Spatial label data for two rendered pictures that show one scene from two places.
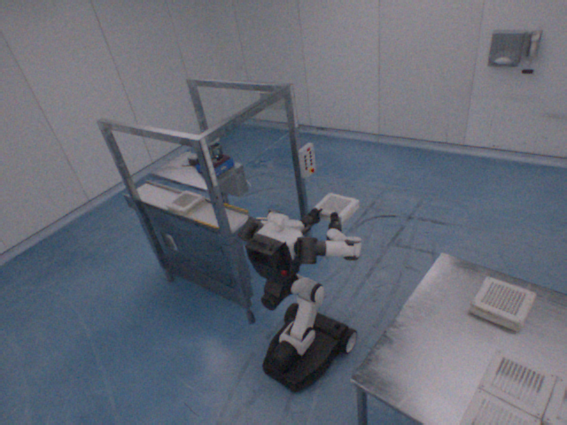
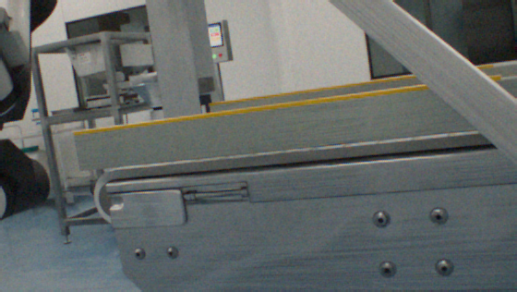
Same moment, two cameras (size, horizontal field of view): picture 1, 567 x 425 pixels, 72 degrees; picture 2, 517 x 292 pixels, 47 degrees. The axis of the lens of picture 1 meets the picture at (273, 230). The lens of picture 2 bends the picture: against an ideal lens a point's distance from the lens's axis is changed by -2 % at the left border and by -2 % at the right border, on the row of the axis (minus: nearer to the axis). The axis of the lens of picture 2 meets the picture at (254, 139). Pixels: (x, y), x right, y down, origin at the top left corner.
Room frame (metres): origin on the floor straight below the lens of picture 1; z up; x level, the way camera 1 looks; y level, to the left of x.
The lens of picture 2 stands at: (3.14, 0.12, 1.00)
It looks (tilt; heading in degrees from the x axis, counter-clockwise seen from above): 6 degrees down; 159
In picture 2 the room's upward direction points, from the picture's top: 9 degrees counter-clockwise
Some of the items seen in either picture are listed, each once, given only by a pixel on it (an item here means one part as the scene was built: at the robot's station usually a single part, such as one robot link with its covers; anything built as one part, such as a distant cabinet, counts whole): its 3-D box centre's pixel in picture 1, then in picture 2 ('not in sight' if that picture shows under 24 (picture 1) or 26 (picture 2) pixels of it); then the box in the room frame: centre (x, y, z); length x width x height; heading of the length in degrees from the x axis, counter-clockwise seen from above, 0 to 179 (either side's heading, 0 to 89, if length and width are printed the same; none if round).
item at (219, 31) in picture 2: not in sight; (214, 75); (-0.26, 1.26, 1.07); 0.23 x 0.10 x 0.62; 47
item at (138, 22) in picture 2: not in sight; (121, 62); (-3.51, 1.30, 1.43); 1.32 x 0.01 x 1.11; 47
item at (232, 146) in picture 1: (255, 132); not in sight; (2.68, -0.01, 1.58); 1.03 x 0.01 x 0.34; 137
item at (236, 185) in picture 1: (230, 180); not in sight; (2.66, 0.24, 1.25); 0.22 x 0.11 x 0.20; 47
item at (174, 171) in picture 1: (196, 171); not in sight; (2.70, 0.48, 1.36); 0.62 x 0.38 x 0.04; 47
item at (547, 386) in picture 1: (516, 382); not in sight; (0.88, -0.92, 0.95); 0.25 x 0.24 x 0.02; 132
